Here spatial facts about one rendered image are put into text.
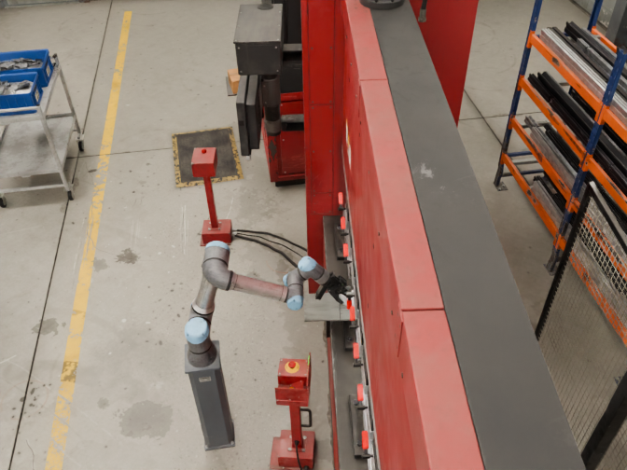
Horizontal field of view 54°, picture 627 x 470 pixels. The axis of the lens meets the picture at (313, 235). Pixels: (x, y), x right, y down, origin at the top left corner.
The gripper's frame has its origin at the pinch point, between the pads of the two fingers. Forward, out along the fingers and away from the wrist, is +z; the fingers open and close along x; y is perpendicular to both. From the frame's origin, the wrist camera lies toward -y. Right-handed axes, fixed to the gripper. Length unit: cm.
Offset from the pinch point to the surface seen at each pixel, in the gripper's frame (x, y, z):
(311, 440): -25, -73, 56
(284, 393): -36, -41, -2
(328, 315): -7.7, -8.5, -4.6
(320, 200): 84, -9, -5
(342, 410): -54, -13, 8
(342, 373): -33.4, -12.4, 8.5
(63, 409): 9, -198, -33
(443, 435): -149, 86, -95
